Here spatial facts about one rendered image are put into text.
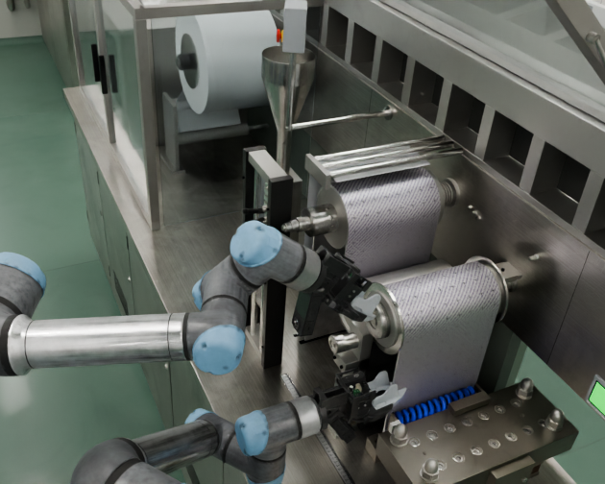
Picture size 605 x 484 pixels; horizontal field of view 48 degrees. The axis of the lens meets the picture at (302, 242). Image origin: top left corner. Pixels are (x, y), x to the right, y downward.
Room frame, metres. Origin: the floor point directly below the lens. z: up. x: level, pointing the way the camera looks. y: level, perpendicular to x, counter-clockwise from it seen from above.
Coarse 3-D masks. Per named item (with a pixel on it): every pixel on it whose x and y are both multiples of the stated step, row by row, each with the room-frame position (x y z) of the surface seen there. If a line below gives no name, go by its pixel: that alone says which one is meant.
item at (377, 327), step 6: (378, 306) 1.02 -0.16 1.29; (378, 312) 1.00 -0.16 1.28; (384, 312) 1.01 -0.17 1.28; (378, 318) 1.00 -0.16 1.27; (384, 318) 1.00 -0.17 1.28; (366, 324) 1.03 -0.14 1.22; (372, 324) 1.02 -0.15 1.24; (378, 324) 1.00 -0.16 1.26; (384, 324) 0.99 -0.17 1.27; (372, 330) 1.01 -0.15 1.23; (378, 330) 1.00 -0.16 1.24; (384, 330) 0.99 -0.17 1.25; (378, 336) 0.99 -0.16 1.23; (384, 336) 0.99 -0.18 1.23
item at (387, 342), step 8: (496, 280) 1.12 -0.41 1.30; (368, 296) 1.07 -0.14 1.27; (384, 296) 1.03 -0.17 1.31; (384, 304) 1.02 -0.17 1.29; (392, 312) 0.99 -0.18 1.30; (392, 320) 0.99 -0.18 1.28; (392, 328) 0.98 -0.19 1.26; (392, 336) 0.98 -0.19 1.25; (384, 344) 1.00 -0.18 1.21; (392, 344) 0.98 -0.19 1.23
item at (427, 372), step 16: (464, 336) 1.05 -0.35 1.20; (480, 336) 1.07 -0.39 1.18; (416, 352) 0.99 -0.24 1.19; (432, 352) 1.02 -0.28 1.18; (448, 352) 1.04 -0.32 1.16; (464, 352) 1.06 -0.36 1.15; (480, 352) 1.08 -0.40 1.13; (400, 368) 0.98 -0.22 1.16; (416, 368) 1.00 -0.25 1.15; (432, 368) 1.02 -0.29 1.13; (448, 368) 1.04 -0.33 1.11; (464, 368) 1.06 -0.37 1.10; (480, 368) 1.09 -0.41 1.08; (400, 384) 0.98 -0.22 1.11; (416, 384) 1.00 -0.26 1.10; (432, 384) 1.03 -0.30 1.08; (448, 384) 1.05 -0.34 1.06; (464, 384) 1.07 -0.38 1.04; (400, 400) 0.99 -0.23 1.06; (416, 400) 1.01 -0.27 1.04
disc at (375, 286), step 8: (368, 288) 1.08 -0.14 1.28; (376, 288) 1.05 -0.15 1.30; (384, 288) 1.03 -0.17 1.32; (392, 296) 1.01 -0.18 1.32; (392, 304) 1.00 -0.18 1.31; (400, 312) 0.99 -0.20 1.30; (400, 320) 0.98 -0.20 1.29; (400, 328) 0.97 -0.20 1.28; (400, 336) 0.97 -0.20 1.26; (376, 344) 1.03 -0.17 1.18; (400, 344) 0.96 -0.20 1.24; (392, 352) 0.98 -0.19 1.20
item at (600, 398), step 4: (596, 384) 0.93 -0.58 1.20; (596, 388) 0.93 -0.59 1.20; (600, 388) 0.93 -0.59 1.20; (596, 392) 0.93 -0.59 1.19; (600, 392) 0.92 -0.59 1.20; (604, 392) 0.92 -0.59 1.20; (592, 396) 0.93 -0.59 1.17; (596, 396) 0.93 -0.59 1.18; (600, 396) 0.92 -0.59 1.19; (604, 396) 0.91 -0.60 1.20; (592, 400) 0.93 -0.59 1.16; (596, 400) 0.92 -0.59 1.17; (600, 400) 0.92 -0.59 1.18; (604, 400) 0.91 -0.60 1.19; (596, 404) 0.92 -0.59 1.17; (600, 404) 0.91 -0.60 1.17; (604, 404) 0.91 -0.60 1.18; (600, 408) 0.91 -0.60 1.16; (604, 408) 0.90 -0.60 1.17; (604, 412) 0.90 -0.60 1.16
